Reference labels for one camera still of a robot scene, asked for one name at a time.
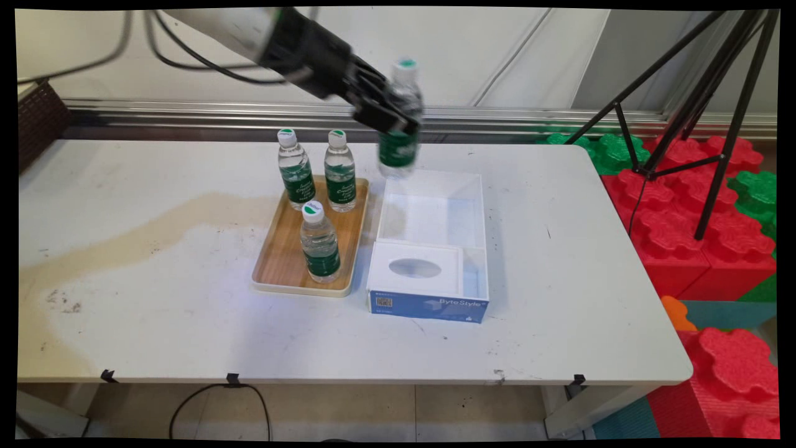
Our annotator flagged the large red foam block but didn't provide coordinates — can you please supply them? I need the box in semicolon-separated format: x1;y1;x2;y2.
599;134;778;301

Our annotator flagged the orange foam piece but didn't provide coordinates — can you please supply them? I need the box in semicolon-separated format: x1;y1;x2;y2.
660;295;698;332

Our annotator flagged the white open box blue side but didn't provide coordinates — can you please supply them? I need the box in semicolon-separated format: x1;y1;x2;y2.
366;169;490;324

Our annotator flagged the brown wicker basket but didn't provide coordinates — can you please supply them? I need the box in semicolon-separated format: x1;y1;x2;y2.
17;80;73;175

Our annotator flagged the white insert with oval hole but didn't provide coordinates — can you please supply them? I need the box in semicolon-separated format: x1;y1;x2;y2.
368;241;464;297

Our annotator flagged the black cable under table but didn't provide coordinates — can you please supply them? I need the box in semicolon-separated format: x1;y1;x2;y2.
169;383;272;441

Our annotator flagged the metal rail along wall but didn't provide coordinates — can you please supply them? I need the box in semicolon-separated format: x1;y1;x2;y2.
61;98;778;144

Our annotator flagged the clear green-label water bottle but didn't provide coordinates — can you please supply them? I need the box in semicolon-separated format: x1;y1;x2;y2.
324;129;358;213
300;202;341;284
277;128;316;211
377;58;425;180

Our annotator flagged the white table leg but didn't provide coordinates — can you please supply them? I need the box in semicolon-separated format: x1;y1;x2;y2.
16;383;101;440
543;385;661;440

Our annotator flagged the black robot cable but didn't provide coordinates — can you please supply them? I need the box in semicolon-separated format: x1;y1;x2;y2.
144;9;288;86

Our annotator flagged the teal foam mat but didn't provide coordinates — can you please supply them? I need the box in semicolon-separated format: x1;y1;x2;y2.
681;300;778;331

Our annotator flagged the grey cable loop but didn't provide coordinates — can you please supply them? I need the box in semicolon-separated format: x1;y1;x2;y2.
17;9;134;86

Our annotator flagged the wooden tray with cream rim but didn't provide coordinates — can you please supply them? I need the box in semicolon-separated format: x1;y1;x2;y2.
251;175;370;298

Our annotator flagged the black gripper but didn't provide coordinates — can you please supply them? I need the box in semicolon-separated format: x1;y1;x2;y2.
257;9;420;136

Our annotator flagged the black camera tripod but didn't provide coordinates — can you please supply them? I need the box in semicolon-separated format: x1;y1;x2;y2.
563;9;781;241

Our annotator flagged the green foam block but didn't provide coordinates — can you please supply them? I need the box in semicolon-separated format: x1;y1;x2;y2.
726;170;778;242
539;132;650;176

